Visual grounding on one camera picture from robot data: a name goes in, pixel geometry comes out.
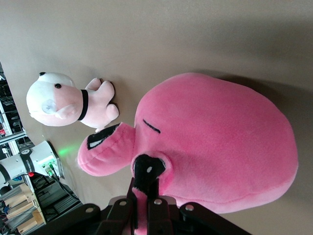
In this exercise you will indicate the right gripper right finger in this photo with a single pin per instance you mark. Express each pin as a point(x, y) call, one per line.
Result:
point(159, 215)

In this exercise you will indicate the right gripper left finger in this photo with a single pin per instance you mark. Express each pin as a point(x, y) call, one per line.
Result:
point(122, 215)

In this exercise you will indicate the round hot pink plush toy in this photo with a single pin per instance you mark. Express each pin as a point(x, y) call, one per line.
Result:
point(207, 147)

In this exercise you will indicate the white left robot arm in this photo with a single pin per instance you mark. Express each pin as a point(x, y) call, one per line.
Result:
point(36, 156)

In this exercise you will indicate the wooden board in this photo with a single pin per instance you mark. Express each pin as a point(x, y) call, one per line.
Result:
point(31, 222)

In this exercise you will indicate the wooden block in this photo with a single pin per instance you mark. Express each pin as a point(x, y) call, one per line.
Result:
point(25, 193)

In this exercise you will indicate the small red knob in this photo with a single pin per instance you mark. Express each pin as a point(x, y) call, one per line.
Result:
point(31, 174)

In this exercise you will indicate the pale pink dog plush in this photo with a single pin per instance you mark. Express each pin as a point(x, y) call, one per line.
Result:
point(61, 102)

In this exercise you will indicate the metal storage shelf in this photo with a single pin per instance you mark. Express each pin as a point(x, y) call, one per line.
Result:
point(7, 110)

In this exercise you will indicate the aluminium frame profile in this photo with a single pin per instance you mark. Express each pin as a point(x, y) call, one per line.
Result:
point(12, 138)

